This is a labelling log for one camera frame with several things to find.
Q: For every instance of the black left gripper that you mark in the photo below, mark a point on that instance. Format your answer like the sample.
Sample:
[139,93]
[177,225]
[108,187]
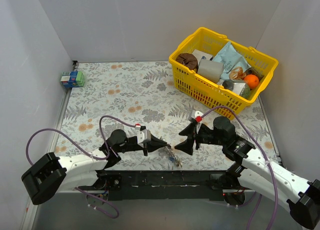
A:
[145,147]

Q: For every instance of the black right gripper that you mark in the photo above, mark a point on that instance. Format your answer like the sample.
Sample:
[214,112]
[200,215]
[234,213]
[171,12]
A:
[196,135]

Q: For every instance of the steel disc with keyrings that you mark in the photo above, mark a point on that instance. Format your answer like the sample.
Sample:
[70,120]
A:
[169,151]

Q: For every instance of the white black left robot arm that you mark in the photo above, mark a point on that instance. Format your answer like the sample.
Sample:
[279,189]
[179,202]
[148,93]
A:
[52,174]

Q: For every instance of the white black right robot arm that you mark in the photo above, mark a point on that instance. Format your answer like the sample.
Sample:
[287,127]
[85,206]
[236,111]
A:
[299,196]

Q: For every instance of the yellow plastic basket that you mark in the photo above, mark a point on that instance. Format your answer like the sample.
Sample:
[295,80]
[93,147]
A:
[220,95]

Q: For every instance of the floral table mat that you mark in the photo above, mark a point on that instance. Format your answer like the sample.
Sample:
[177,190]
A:
[144,92]

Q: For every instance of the white cylinder container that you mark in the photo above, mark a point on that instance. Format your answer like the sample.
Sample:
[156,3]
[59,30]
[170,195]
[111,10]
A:
[210,70]

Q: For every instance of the green speckled package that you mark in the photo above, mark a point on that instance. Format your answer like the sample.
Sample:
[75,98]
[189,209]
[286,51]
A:
[241,89]

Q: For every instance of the brown round package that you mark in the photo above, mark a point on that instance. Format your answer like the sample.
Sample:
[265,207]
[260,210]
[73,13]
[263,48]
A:
[188,60]

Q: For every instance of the orange fruit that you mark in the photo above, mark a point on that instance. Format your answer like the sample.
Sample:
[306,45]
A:
[252,81]

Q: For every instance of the white box in basket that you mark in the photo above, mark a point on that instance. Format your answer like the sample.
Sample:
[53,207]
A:
[199,55]

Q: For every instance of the light blue chips bag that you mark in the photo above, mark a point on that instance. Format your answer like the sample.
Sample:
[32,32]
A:
[234,64]

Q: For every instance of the blue green sponge pack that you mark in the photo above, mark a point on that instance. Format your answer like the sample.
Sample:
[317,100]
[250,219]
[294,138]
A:
[73,79]

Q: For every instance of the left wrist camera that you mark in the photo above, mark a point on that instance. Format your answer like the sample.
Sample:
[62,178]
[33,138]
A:
[143,136]

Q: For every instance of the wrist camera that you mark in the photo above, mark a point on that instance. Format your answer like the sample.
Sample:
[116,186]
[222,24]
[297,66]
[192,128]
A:
[143,136]
[197,116]

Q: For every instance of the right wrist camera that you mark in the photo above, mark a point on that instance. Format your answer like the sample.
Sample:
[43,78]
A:
[197,116]

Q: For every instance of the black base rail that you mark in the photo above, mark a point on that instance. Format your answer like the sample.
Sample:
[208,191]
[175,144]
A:
[213,185]

